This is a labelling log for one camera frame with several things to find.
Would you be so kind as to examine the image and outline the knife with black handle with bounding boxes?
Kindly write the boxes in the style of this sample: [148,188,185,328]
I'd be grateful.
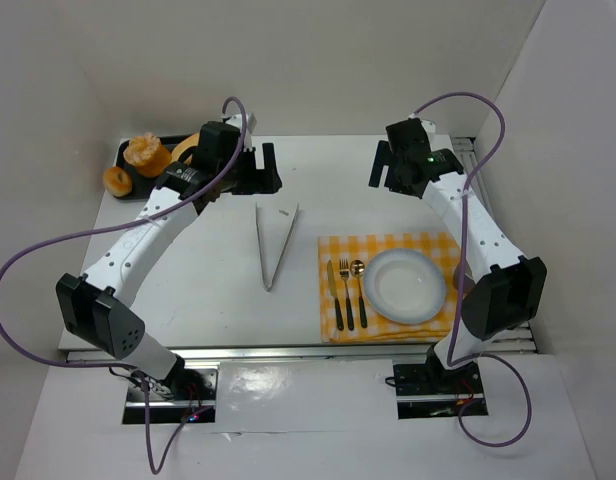
[327,260,344,331]

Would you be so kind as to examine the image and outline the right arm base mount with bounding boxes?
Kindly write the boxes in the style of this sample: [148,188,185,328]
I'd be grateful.
[384,363,488,420]

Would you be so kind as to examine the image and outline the gold spoon black handle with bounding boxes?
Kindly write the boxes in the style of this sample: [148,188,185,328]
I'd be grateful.
[350,260,368,329]

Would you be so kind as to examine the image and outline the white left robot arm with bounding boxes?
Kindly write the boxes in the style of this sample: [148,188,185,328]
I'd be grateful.
[56,113,282,398]

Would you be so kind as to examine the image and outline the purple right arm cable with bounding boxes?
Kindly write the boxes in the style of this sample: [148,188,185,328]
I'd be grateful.
[412,91,533,447]

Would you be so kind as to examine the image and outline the fork with black handle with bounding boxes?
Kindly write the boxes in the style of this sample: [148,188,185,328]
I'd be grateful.
[339,258,355,331]

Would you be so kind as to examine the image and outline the pale pointed pastry bread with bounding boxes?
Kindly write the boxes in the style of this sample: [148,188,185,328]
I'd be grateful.
[171,133,200,165]

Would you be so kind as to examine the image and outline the aluminium front rail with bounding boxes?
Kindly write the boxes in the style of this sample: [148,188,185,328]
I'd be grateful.
[64,344,439,364]

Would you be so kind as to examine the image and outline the white plate blue rim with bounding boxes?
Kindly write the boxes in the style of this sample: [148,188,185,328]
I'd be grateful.
[363,248,447,325]

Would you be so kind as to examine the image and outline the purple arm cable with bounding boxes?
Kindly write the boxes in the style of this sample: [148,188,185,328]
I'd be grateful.
[0,96,249,475]
[412,91,533,447]

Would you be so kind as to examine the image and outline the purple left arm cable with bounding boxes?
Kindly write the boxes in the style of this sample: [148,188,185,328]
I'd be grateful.
[0,96,249,475]

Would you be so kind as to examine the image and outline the tall orange muffin bread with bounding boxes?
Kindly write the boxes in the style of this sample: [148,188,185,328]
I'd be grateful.
[123,132,172,178]

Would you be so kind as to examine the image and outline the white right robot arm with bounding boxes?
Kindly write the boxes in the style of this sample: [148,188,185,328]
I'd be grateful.
[369,118,547,394]

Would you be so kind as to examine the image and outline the purple mug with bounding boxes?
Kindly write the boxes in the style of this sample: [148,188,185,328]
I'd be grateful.
[453,267,462,289]

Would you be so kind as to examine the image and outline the yellow checkered cloth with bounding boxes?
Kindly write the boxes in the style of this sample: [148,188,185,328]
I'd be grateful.
[318,232,459,344]

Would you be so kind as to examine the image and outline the small round bagel bread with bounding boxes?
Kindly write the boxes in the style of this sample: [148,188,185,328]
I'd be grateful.
[102,166,133,198]

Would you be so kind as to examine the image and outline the metal tongs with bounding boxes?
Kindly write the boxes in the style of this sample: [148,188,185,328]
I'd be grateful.
[254,203,300,293]

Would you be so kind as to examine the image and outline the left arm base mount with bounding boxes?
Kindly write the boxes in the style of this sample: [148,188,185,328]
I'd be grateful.
[122,363,219,425]

